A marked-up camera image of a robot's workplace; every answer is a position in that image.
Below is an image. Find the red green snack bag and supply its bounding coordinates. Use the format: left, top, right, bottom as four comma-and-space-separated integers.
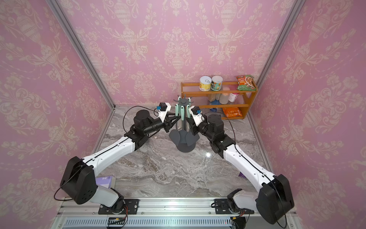
236, 75, 256, 91

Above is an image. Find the wooden three-tier shelf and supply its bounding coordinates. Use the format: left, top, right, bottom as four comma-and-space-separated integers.
181, 81, 258, 119

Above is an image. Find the grey utensil rack stand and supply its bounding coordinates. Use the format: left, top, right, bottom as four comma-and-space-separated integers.
175, 96, 196, 153

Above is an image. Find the pink lid white jar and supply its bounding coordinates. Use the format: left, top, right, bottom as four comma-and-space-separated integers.
219, 86, 230, 105

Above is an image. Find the yellow pineapple can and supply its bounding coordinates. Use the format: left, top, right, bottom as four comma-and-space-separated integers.
199, 76, 212, 92

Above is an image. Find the white pink bottle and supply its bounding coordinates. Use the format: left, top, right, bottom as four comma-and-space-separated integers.
228, 93, 239, 103

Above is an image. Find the mint grey solid spatula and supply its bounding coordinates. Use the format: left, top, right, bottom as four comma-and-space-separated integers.
169, 105, 186, 146

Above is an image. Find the green label can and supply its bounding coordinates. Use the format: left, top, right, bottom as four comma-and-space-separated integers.
211, 75, 223, 91

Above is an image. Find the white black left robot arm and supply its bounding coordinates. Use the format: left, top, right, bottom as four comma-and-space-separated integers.
60, 110, 180, 214

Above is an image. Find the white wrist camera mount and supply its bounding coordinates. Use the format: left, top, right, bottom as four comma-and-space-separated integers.
189, 106, 205, 127
157, 103, 171, 123

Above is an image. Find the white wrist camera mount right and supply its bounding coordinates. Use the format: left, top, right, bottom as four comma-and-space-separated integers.
189, 106, 205, 127

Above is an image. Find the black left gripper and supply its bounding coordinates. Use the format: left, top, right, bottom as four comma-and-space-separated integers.
143, 113, 181, 136

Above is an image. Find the brown spice jar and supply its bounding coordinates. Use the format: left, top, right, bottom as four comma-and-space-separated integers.
207, 94, 216, 102

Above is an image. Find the purple tissue box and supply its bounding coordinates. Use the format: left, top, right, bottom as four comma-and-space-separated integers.
95, 176, 116, 189

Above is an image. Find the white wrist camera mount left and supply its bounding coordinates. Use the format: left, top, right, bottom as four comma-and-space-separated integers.
157, 103, 171, 123

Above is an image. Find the orange snack bag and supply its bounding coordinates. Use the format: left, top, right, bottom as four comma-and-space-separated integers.
223, 107, 243, 118

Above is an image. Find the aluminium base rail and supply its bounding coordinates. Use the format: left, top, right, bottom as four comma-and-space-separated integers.
51, 197, 302, 229

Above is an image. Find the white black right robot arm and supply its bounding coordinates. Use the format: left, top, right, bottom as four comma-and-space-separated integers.
187, 114, 295, 224

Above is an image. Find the mint grey ladle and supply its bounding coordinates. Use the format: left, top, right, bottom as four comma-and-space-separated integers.
185, 106, 202, 147

